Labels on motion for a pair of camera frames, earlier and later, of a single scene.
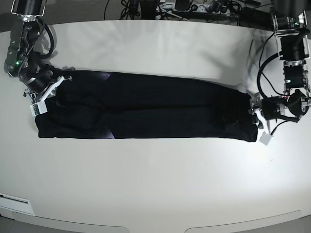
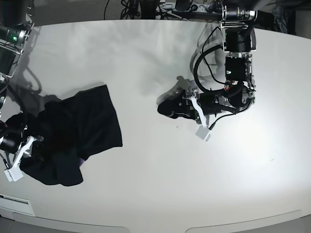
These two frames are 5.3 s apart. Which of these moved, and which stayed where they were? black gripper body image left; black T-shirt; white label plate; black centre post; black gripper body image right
Moved: black T-shirt; black gripper body image left; black gripper body image right
Stayed: white label plate; black centre post
